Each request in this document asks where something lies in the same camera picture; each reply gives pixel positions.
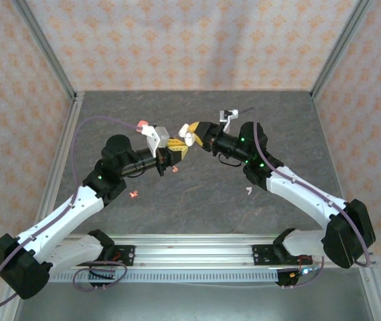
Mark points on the white earbud charging case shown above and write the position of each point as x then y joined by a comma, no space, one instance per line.
185,129

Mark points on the pink earbud charging case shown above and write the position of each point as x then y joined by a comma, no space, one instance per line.
140,124

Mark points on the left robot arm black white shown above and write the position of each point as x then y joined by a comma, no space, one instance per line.
63,217

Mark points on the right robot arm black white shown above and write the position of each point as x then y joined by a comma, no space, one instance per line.
304,197

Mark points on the aluminium base beam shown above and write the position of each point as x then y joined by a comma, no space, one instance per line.
193,254

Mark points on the grey metal base sheet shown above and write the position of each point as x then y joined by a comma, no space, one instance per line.
193,301

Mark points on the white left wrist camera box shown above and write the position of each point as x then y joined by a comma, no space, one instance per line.
153,138

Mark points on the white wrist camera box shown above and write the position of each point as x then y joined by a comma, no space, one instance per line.
227,115
153,138

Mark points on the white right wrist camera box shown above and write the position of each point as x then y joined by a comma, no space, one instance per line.
227,115

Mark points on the aluminium side rail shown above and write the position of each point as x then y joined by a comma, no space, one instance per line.
66,133
379,301

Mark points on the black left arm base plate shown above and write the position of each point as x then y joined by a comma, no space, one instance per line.
128,254

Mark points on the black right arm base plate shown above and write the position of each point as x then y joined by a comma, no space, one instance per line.
260,254

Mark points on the aluminium frame post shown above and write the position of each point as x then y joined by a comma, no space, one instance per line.
341,43
43,43

